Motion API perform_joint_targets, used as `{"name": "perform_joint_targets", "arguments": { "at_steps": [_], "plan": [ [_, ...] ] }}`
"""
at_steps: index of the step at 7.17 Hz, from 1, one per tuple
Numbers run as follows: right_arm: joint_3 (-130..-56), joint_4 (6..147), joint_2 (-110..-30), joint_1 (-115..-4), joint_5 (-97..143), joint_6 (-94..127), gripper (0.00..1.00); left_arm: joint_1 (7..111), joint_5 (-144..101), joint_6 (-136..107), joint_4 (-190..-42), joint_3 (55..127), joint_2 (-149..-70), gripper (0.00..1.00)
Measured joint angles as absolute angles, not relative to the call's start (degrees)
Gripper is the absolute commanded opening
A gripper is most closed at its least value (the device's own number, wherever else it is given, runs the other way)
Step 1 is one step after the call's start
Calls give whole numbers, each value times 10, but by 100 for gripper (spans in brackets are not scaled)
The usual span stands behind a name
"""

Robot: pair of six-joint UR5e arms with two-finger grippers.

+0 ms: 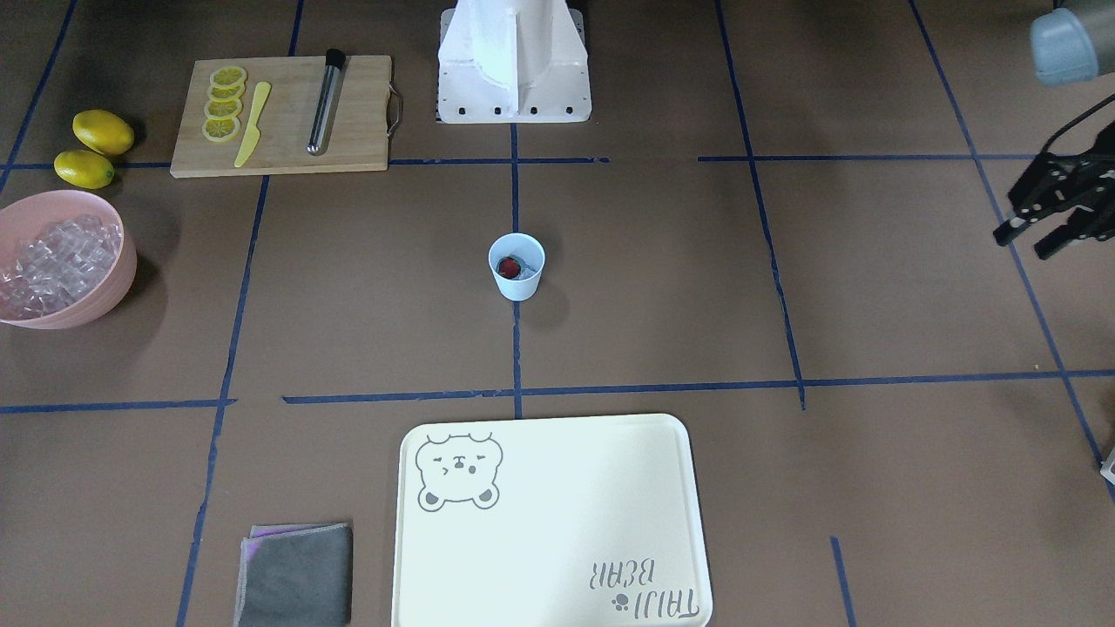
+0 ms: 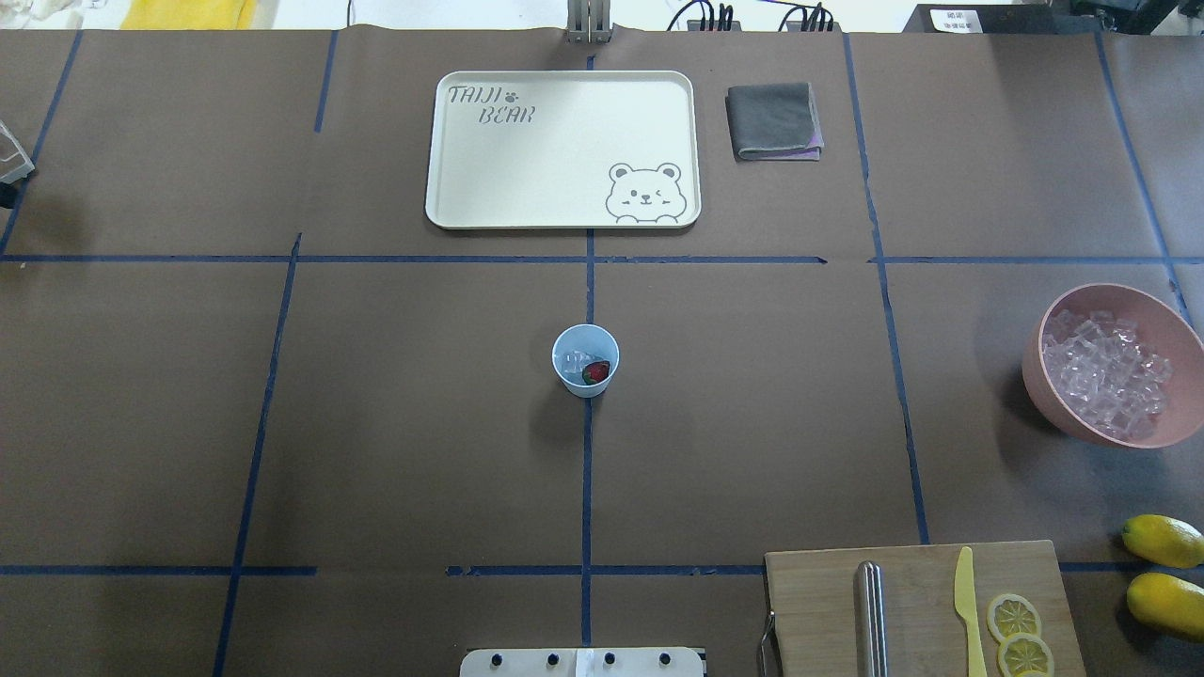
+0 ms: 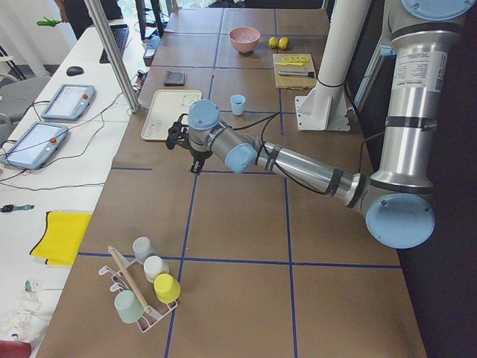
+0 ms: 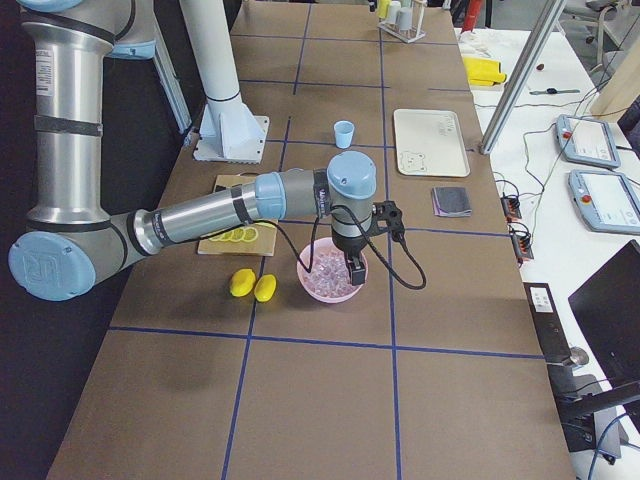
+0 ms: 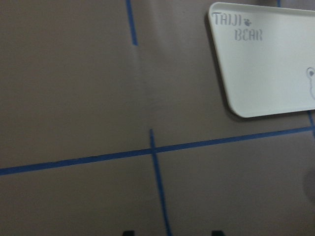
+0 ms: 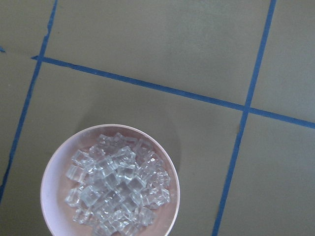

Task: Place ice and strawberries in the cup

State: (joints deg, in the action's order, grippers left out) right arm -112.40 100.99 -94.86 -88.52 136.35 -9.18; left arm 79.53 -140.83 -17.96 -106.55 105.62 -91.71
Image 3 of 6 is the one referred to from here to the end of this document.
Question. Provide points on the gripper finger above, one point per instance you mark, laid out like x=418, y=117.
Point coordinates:
x=197, y=166

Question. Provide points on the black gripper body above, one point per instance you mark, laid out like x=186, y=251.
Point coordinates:
x=197, y=154

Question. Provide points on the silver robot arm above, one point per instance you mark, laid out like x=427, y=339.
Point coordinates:
x=395, y=199

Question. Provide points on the light blue plastic cup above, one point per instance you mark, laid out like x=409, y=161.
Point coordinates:
x=237, y=103

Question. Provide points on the grey plastic cup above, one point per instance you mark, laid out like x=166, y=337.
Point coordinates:
x=143, y=248

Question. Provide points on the white plastic cup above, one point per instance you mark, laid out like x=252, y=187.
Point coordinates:
x=153, y=267

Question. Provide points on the ice cubes pile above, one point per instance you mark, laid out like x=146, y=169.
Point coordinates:
x=244, y=38

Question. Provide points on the yellow plastic cup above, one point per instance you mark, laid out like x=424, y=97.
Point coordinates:
x=167, y=288

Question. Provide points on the green plastic cup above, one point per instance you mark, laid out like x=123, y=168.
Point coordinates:
x=128, y=307

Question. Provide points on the cream bear serving tray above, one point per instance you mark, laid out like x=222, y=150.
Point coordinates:
x=166, y=107

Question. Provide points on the grey folded cloth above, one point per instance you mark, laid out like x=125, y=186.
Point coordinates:
x=174, y=79

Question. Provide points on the pink bowl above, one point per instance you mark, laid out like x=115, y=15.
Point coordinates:
x=244, y=47

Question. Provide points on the wooden cutting board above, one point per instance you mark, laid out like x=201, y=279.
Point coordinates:
x=283, y=82

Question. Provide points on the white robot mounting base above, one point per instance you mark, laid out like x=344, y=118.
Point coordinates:
x=323, y=109

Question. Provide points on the yellow plastic knife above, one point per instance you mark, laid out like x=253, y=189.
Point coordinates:
x=282, y=63

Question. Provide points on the yellow lemon upper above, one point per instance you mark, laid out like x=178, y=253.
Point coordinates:
x=273, y=42

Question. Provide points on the yellow lemon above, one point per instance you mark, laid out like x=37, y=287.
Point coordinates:
x=273, y=42
x=283, y=43

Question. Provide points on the teach pendant far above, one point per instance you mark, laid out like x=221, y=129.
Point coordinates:
x=70, y=102

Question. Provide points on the teach pendant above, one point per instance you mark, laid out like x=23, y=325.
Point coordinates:
x=35, y=146
x=70, y=102

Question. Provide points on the yellow lemon lower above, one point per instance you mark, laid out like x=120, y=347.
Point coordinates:
x=283, y=43

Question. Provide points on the black keyboard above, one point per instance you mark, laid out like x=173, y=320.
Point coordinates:
x=120, y=35

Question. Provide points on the yellow cloth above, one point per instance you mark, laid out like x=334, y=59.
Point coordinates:
x=64, y=233

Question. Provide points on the black computer mouse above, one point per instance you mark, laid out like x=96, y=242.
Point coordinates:
x=74, y=71

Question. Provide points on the teach pendant near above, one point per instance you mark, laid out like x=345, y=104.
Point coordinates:
x=35, y=146

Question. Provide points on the white support column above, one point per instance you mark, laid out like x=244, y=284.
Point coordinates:
x=347, y=21

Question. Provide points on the aluminium frame post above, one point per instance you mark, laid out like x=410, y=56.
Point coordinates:
x=99, y=19

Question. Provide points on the steel knife handle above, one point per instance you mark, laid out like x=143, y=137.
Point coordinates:
x=300, y=74

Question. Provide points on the wooden rack handle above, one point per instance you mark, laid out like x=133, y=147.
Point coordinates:
x=123, y=269

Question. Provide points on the white wire cup rack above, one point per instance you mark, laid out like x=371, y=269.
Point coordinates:
x=158, y=311

